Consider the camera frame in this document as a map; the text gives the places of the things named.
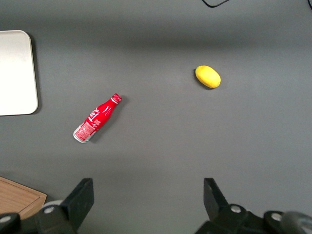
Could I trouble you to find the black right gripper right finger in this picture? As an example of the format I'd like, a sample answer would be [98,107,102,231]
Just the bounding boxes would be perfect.
[195,177,264,234]

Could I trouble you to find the yellow lemon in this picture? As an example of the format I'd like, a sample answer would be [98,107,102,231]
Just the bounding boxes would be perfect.
[195,65,222,89]

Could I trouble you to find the red cola bottle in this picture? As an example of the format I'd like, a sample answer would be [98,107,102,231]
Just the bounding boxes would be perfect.
[73,93,122,144]

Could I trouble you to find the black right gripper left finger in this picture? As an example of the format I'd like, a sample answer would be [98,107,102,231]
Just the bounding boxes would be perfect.
[36,178,95,234]

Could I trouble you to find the cream rectangular tray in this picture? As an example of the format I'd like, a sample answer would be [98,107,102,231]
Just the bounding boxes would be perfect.
[0,29,39,117]

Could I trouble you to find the wooden board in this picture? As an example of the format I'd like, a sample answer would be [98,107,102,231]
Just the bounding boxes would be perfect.
[0,176,47,220]

